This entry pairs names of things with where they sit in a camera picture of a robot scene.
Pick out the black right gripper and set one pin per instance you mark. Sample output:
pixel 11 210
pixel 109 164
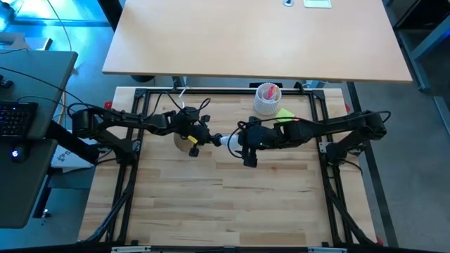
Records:
pixel 262 137

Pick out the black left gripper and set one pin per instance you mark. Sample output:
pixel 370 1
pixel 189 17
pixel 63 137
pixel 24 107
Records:
pixel 191 126

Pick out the white lightbulb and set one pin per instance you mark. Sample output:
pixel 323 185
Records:
pixel 226 140

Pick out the lamp stand with wooden base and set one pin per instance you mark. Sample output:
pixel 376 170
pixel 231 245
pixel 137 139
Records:
pixel 181 144

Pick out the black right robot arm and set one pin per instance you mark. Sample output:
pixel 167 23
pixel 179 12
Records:
pixel 316 128

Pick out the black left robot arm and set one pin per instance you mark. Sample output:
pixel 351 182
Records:
pixel 116 121

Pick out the yellow tag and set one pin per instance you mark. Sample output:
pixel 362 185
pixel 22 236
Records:
pixel 192 139

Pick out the white ribbed cup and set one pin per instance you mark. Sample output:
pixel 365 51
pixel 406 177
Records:
pixel 262 105

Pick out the green sticky note pad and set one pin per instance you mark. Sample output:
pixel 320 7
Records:
pixel 284 114

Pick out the pink orange marker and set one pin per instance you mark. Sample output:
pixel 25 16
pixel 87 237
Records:
pixel 270 93

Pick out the yellow marker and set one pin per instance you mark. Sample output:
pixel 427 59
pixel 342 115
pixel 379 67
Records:
pixel 277 93

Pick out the grey metal corner plate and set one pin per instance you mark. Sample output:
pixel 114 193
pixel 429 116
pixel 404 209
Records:
pixel 323 147

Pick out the light wooden desk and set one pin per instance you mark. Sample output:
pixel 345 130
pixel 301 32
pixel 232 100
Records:
pixel 256 38

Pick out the red clamp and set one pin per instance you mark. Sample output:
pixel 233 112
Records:
pixel 347 107
pixel 379 241
pixel 108 104

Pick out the white printed box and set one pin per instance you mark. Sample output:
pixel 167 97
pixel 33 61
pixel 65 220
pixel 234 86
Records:
pixel 70 158

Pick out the black desk support beam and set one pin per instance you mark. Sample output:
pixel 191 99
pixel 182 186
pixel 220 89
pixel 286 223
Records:
pixel 67 140

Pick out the silver desk grommet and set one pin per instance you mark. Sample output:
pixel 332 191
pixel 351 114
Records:
pixel 288 3

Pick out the white desk plate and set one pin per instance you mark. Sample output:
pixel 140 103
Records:
pixel 317 3

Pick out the black computer mouse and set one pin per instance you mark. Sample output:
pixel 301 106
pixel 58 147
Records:
pixel 18 154

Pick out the black keyboard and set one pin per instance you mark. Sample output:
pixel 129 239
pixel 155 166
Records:
pixel 15 119

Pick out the grey desk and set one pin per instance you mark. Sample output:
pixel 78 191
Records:
pixel 21 189

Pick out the grey metal shelf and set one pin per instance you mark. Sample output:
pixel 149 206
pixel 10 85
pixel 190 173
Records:
pixel 425 42

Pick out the black aluminium table frame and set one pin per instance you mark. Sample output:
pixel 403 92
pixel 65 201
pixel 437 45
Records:
pixel 228 91

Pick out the silver frame bracket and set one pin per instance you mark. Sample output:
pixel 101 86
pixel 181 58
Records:
pixel 327 250
pixel 130 249

